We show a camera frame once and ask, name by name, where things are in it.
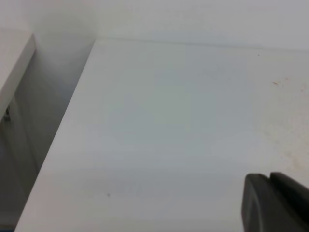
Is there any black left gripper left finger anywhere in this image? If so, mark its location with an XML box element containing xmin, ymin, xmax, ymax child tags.
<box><xmin>241</xmin><ymin>174</ymin><xmax>309</xmax><ymax>232</ymax></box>

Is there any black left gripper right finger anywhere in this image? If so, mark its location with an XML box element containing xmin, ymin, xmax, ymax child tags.
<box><xmin>270</xmin><ymin>172</ymin><xmax>309</xmax><ymax>214</ymax></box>

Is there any white side table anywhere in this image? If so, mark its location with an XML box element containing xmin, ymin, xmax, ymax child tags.
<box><xmin>0</xmin><ymin>29</ymin><xmax>36</xmax><ymax>117</ymax></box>

